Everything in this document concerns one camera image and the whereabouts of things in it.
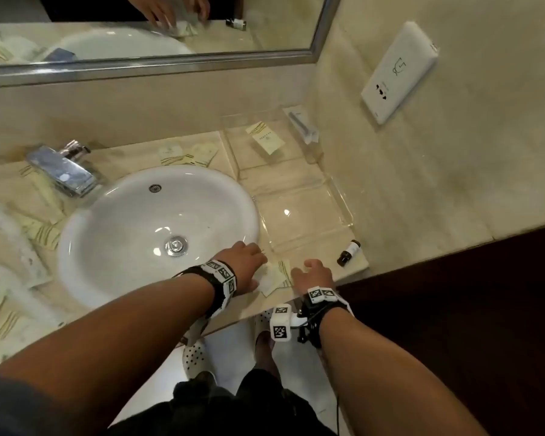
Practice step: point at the person's left thumb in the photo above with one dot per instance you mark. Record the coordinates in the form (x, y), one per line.
(253, 286)

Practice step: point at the cream striped amenity packet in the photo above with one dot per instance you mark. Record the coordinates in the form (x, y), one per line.
(7, 324)
(170, 154)
(43, 231)
(276, 276)
(47, 190)
(203, 154)

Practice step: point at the black shorts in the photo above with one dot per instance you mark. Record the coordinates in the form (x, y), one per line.
(236, 408)

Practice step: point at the white perforated slipper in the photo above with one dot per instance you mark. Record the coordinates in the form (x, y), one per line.
(264, 322)
(195, 356)

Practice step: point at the person's right thumb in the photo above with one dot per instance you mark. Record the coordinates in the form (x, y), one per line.
(296, 275)

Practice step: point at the small brown bottle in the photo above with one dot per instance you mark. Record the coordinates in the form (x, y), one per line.
(348, 252)

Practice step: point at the clear acrylic tray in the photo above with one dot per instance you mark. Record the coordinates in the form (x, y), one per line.
(290, 195)

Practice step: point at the person's left forearm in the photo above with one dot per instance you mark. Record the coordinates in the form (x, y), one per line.
(118, 331)

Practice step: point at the person's right hand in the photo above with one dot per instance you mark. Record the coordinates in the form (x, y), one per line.
(315, 276)

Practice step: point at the black wrist band white markers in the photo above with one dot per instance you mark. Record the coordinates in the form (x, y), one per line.
(220, 279)

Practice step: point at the chrome faucet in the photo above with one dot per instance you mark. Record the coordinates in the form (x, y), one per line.
(66, 170)

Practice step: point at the cream striped amenity box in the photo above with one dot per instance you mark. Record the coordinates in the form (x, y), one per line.
(268, 139)

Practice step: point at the chrome sink drain plug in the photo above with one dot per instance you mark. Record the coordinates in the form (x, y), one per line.
(176, 245)

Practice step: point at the person's left hand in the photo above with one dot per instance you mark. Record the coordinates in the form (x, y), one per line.
(238, 265)

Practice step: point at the black wrist camera white markers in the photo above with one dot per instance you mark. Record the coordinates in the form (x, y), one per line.
(318, 304)

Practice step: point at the white round sink basin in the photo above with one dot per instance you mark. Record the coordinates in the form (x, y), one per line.
(131, 222)

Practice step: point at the clear wrapped toiletry packet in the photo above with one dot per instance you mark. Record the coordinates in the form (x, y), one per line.
(302, 126)

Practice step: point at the person's right forearm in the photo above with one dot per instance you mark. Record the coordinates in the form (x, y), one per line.
(381, 381)

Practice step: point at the silver framed mirror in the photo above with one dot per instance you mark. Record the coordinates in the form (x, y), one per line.
(163, 58)

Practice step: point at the grey shirt sleeve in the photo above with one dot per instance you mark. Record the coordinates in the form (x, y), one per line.
(13, 410)

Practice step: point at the white wall socket panel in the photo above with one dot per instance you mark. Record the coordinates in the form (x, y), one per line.
(397, 72)

